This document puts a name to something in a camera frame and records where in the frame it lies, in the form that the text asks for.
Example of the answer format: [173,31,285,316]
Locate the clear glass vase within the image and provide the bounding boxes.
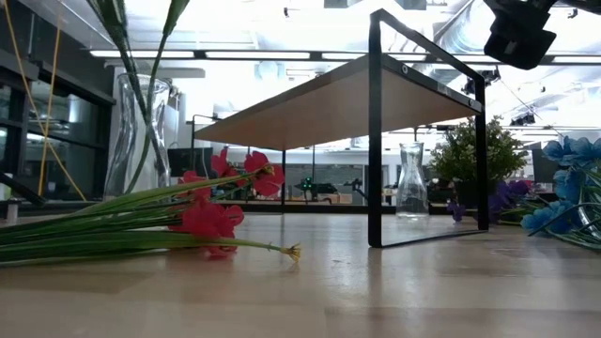
[102,72,173,203]
[395,142,430,221]

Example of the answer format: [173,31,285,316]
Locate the black ceiling spotlights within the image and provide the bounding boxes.
[462,67,502,97]

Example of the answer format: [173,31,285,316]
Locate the potted green plant white blossoms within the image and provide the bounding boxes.
[429,115,529,210]

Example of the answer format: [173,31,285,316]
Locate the purple artificial flower bunch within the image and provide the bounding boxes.
[445,179,534,225]

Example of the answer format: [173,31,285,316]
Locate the blue artificial flower bunch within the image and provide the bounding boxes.
[519,134,601,251]

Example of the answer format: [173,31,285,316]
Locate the brown cardboard box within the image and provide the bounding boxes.
[323,192,354,206]

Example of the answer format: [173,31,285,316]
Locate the LED light bar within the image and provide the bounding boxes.
[88,48,601,66]

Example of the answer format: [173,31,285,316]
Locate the black computer monitor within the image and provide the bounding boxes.
[167,146,215,178]

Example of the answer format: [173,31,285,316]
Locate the wooden shelf black metal frame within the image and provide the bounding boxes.
[190,8,490,249]

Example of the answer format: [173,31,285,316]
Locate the yellow extension cable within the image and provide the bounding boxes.
[2,0,88,203]

